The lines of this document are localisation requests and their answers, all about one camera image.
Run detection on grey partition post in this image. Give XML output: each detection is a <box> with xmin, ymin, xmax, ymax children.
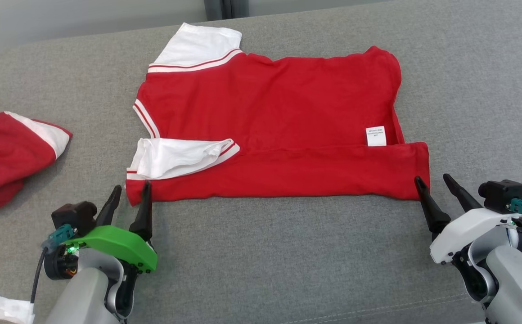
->
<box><xmin>204</xmin><ymin>0</ymin><xmax>249</xmax><ymax>21</ymax></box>

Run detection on white fabric wrap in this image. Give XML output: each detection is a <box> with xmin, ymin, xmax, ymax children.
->
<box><xmin>0</xmin><ymin>292</ymin><xmax>35</xmax><ymax>324</ymax></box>

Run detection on red white t-shirt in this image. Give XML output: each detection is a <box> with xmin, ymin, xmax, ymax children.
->
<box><xmin>125</xmin><ymin>22</ymin><xmax>431</xmax><ymax>207</ymax></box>

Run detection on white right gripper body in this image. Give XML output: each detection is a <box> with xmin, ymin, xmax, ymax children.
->
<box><xmin>429</xmin><ymin>207</ymin><xmax>520</xmax><ymax>265</ymax></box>

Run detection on grey fabric sofa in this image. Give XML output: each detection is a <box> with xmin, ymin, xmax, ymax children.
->
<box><xmin>0</xmin><ymin>0</ymin><xmax>522</xmax><ymax>324</ymax></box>

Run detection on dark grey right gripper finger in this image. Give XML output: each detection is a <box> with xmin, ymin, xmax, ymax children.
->
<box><xmin>443</xmin><ymin>174</ymin><xmax>483</xmax><ymax>212</ymax></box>
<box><xmin>414</xmin><ymin>175</ymin><xmax>451</xmax><ymax>241</ymax></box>

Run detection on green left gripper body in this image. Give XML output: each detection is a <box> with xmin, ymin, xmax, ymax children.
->
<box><xmin>65</xmin><ymin>225</ymin><xmax>158</xmax><ymax>274</ymax></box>

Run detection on red white shorts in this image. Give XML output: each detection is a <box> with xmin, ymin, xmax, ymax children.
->
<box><xmin>0</xmin><ymin>111</ymin><xmax>73</xmax><ymax>214</ymax></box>

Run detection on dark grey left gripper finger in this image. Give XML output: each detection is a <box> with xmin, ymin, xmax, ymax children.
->
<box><xmin>129</xmin><ymin>181</ymin><xmax>153</xmax><ymax>241</ymax></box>
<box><xmin>95</xmin><ymin>184</ymin><xmax>122</xmax><ymax>226</ymax></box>

